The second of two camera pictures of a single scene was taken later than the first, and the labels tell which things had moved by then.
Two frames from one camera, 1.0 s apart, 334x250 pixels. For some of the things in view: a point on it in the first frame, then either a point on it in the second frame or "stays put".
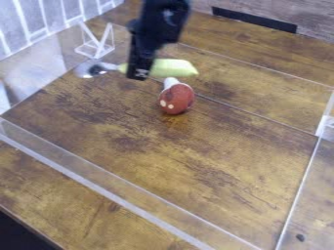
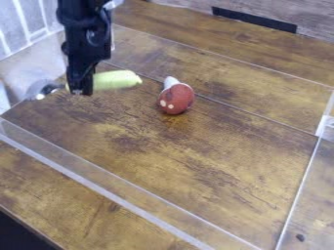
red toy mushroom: (177, 98) stays put
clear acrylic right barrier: (308, 224) stays put
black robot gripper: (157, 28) -> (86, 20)
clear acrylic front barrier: (142, 202) stays put
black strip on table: (254, 20) stays put
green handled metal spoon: (171, 67) -> (113, 79)
